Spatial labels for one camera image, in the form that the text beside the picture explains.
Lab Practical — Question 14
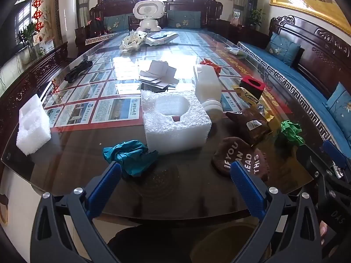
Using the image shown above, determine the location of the folded white cardboard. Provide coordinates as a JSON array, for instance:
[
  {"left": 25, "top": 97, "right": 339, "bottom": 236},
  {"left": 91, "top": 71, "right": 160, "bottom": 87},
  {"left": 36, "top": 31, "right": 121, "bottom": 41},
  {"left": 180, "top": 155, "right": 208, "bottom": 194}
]
[{"left": 137, "top": 60, "right": 179, "bottom": 92}]

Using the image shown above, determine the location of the white plastic bottle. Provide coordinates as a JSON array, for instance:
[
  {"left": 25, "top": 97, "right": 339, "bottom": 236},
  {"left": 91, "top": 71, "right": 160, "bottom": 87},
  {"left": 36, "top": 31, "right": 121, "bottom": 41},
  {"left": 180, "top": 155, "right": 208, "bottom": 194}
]
[{"left": 193, "top": 64, "right": 224, "bottom": 113}]

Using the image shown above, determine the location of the potted green plant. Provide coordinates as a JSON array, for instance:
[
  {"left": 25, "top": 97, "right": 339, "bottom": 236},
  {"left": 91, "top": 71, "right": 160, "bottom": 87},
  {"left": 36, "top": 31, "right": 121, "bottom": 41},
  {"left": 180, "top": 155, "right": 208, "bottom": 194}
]
[{"left": 248, "top": 8, "right": 265, "bottom": 29}]

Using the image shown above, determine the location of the white robot toy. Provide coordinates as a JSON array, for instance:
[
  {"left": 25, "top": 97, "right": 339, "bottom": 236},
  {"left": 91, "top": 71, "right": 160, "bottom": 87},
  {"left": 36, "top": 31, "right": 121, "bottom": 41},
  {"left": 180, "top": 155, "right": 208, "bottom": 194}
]
[{"left": 132, "top": 0, "right": 165, "bottom": 32}]

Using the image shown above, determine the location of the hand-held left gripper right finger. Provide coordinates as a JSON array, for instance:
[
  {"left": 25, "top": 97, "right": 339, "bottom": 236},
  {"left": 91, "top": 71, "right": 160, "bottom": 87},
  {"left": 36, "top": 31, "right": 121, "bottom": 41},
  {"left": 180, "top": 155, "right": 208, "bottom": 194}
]
[{"left": 230, "top": 161, "right": 323, "bottom": 263}]

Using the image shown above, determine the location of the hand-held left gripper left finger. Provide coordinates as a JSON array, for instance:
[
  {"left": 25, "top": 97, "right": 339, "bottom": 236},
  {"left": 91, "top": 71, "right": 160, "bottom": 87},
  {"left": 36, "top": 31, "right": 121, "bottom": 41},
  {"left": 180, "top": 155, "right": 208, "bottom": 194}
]
[{"left": 30, "top": 162, "right": 122, "bottom": 263}]

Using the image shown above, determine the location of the green crumpled paper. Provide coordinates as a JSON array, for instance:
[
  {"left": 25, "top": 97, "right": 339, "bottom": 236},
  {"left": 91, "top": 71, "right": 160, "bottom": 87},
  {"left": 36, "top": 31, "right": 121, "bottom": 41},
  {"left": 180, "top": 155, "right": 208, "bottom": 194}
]
[{"left": 280, "top": 120, "right": 305, "bottom": 146}]

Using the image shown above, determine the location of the red crumpled paper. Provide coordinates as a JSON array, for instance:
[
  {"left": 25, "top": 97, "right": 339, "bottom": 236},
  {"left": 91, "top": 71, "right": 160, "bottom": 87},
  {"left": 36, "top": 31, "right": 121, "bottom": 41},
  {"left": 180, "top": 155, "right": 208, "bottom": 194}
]
[{"left": 200, "top": 58, "right": 222, "bottom": 77}]

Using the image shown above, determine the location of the person's right hand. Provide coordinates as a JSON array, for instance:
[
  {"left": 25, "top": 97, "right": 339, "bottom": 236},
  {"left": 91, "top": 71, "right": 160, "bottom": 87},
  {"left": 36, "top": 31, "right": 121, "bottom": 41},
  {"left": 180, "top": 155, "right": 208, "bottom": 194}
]
[{"left": 319, "top": 221, "right": 329, "bottom": 245}]

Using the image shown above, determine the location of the white and blue packet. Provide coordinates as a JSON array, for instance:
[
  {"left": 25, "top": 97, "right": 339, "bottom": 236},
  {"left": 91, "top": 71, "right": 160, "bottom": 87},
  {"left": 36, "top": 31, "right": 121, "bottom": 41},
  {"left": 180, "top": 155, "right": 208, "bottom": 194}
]
[{"left": 145, "top": 31, "right": 179, "bottom": 46}]

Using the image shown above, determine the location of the carved wooden side cabinet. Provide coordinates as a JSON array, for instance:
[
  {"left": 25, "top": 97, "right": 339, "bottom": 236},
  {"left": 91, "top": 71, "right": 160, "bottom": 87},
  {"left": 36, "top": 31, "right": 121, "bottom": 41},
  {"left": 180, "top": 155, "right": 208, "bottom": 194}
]
[{"left": 0, "top": 42, "right": 68, "bottom": 132}]

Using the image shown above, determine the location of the small white box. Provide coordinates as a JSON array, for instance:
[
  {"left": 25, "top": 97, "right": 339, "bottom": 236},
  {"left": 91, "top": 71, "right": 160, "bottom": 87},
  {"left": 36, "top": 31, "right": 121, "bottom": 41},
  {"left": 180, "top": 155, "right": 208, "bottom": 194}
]
[{"left": 37, "top": 40, "right": 55, "bottom": 54}]

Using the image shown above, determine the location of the large white foam block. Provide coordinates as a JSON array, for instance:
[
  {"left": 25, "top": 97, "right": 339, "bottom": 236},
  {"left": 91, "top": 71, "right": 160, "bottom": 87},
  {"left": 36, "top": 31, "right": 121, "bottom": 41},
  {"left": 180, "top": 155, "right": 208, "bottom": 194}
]
[{"left": 141, "top": 90, "right": 212, "bottom": 154}]

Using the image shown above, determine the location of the potted bamboo plant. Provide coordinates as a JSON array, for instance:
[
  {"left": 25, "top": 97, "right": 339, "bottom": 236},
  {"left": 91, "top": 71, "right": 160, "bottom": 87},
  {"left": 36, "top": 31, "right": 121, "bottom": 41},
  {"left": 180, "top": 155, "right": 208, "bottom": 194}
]
[{"left": 17, "top": 22, "right": 39, "bottom": 61}]

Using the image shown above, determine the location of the brown printed sock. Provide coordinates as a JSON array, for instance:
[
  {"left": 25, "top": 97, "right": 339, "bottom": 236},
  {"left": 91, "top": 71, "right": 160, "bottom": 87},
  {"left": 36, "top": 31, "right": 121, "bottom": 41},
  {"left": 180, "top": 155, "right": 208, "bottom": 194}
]
[{"left": 211, "top": 136, "right": 270, "bottom": 182}]

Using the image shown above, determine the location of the red and black foam box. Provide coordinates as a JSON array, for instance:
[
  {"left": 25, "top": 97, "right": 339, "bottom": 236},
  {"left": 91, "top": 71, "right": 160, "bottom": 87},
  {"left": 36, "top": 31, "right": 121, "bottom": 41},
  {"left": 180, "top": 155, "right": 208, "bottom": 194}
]
[{"left": 240, "top": 77, "right": 266, "bottom": 99}]

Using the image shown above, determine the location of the white standing air conditioner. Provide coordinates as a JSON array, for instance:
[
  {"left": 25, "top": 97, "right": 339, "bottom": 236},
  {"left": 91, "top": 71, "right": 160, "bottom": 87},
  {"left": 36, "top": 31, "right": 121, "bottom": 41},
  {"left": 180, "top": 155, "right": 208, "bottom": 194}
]
[{"left": 58, "top": 0, "right": 79, "bottom": 47}]

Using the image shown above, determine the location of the brown sock with label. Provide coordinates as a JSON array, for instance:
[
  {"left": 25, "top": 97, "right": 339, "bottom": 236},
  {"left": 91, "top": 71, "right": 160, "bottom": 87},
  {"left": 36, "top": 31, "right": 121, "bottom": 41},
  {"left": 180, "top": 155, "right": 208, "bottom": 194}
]
[{"left": 225, "top": 108, "right": 272, "bottom": 146}]

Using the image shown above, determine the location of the yellow snack wrapper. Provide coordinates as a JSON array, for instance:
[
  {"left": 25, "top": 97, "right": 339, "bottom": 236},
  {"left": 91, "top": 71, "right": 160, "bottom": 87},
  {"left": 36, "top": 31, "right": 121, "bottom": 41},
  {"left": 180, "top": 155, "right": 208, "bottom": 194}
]
[{"left": 233, "top": 86, "right": 260, "bottom": 105}]

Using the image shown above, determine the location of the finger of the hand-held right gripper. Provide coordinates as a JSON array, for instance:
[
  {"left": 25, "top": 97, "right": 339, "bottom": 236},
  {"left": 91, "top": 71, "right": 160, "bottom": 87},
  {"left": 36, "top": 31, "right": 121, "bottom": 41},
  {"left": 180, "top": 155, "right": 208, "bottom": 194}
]
[
  {"left": 322, "top": 140, "right": 351, "bottom": 178},
  {"left": 295, "top": 144, "right": 331, "bottom": 187}
]

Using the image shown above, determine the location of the red knot wall decoration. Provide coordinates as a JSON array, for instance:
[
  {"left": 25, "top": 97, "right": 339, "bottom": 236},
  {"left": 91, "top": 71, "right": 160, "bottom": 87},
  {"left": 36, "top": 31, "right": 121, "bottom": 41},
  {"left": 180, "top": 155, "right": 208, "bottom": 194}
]
[{"left": 31, "top": 0, "right": 46, "bottom": 32}]

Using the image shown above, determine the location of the small white foam piece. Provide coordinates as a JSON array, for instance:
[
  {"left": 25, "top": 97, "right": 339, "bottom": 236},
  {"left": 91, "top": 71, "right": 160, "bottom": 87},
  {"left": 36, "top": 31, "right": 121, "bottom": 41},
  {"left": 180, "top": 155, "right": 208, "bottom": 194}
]
[{"left": 16, "top": 94, "right": 52, "bottom": 156}]

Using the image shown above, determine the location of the tan round bin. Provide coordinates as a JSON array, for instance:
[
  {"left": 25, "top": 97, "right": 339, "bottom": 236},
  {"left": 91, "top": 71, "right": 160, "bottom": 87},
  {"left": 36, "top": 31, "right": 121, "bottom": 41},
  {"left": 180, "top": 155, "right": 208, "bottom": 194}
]
[{"left": 190, "top": 222, "right": 272, "bottom": 263}]

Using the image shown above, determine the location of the carved wooden sofa blue seat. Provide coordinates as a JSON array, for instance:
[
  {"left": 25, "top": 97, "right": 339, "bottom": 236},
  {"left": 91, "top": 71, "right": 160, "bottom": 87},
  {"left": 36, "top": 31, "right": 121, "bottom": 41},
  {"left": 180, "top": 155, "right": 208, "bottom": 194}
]
[{"left": 236, "top": 15, "right": 351, "bottom": 159}]

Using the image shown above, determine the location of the black backpack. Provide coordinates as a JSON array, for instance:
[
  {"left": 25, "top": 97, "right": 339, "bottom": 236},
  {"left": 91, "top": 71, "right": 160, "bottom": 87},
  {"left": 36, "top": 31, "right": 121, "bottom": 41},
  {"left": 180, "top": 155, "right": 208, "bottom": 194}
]
[{"left": 90, "top": 16, "right": 106, "bottom": 35}]

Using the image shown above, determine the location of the black cable bundle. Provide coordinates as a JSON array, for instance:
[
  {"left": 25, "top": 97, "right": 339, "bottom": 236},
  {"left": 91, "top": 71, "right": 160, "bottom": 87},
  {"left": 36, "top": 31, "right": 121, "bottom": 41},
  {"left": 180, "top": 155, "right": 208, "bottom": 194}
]
[{"left": 64, "top": 59, "right": 92, "bottom": 83}]

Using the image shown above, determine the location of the white crumpled plastic bag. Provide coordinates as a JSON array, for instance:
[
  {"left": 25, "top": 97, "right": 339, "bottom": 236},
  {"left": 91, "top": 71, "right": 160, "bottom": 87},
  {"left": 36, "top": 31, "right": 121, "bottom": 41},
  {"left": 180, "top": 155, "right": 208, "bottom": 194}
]
[{"left": 121, "top": 31, "right": 147, "bottom": 52}]

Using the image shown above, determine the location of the small green picture box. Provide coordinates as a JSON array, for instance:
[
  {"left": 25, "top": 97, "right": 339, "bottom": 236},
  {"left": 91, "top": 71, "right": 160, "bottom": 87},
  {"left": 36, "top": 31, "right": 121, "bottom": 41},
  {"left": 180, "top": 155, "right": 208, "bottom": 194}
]
[{"left": 232, "top": 8, "right": 243, "bottom": 25}]

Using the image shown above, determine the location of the teal embroidered cushion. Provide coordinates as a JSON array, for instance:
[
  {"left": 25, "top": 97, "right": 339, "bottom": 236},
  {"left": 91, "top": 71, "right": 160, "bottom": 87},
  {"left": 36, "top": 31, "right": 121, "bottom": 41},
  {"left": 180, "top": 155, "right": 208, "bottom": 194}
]
[
  {"left": 167, "top": 10, "right": 202, "bottom": 29},
  {"left": 265, "top": 32, "right": 301, "bottom": 67},
  {"left": 324, "top": 82, "right": 351, "bottom": 140},
  {"left": 104, "top": 14, "right": 133, "bottom": 32}
]

